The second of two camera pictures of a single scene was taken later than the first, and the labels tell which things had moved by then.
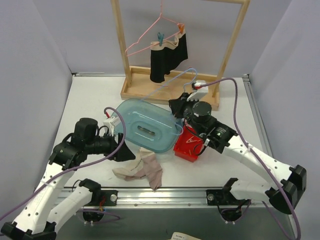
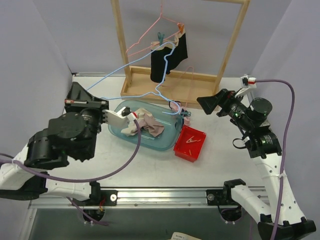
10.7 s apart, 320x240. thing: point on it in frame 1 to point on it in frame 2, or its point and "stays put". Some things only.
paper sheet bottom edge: x=180 y=236 stays put
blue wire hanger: x=154 y=91 to x=156 y=90
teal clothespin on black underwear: x=160 y=37 stays put
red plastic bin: x=184 y=146 stays put
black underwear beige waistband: x=164 y=58 stays put
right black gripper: x=182 y=106 to x=223 y=102
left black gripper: x=119 y=146 to x=83 y=103
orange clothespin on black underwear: x=181 y=27 stays put
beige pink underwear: x=146 y=164 to x=147 y=123
